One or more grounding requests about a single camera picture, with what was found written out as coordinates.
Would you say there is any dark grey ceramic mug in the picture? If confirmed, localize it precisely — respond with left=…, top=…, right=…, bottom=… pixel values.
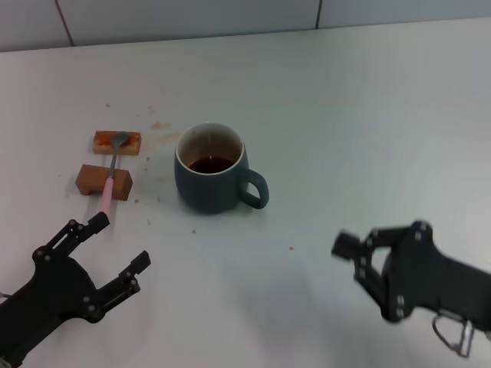
left=173, top=122, right=270, bottom=215

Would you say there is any light stained wooden block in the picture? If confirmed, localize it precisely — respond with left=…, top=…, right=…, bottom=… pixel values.
left=92, top=130, right=142, bottom=156

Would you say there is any brown notched wooden block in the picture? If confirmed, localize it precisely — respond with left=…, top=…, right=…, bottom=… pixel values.
left=74, top=163, right=134, bottom=202

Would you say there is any pink handled metal spoon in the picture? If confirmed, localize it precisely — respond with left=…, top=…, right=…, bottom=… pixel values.
left=98, top=130, right=130, bottom=216

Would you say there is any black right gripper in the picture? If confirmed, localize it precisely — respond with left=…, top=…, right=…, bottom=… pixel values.
left=331, top=220, right=491, bottom=334

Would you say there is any right arm cable with connector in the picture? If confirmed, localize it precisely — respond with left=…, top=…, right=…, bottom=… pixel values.
left=431, top=310, right=483, bottom=360

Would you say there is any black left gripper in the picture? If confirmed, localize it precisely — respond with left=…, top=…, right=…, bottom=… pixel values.
left=0, top=212, right=152, bottom=363

